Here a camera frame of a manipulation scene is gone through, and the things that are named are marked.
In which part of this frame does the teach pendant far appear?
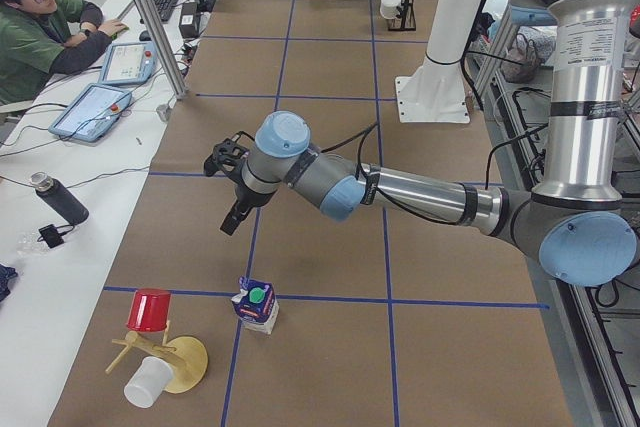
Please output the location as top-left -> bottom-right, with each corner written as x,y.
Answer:
98,41 -> 156,86

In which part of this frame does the white plastic cup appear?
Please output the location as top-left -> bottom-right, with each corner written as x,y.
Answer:
123,356 -> 174,408

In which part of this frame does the aluminium frame post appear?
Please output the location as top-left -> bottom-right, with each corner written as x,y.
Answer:
133,0 -> 187,100

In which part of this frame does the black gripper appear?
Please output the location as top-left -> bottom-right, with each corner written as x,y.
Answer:
220,183 -> 273,236

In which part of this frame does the wooden cup tree stand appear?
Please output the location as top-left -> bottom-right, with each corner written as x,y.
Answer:
105,320 -> 208,394

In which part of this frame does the teach pendant near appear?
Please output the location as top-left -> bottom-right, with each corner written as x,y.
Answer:
48,83 -> 132,143

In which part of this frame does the small black adapter box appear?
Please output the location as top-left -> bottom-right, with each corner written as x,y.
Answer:
38,224 -> 64,248

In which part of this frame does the person in green jacket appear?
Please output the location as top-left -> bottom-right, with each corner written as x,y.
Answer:
1,0 -> 127,105

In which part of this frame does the white camera pedestal column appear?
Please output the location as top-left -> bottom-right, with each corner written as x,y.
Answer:
396,0 -> 482,124

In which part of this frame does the teach pendant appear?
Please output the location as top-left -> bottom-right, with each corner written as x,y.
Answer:
98,41 -> 156,86
48,83 -> 132,143

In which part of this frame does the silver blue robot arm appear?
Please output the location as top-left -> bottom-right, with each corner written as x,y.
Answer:
204,0 -> 639,287

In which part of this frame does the black water bottle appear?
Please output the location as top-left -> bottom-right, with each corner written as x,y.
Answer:
30,172 -> 89,226

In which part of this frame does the red plastic cup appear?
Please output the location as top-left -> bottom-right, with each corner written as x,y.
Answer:
126,288 -> 171,332

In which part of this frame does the white upside-down mug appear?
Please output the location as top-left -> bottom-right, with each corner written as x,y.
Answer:
379,0 -> 402,20

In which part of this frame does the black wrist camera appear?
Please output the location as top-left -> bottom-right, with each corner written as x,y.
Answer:
203,138 -> 249,182

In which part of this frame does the black wire mug rack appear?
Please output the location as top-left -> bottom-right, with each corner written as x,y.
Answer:
385,0 -> 417,32

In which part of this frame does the blue milk carton green cap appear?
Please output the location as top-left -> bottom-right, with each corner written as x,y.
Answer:
231,276 -> 279,335

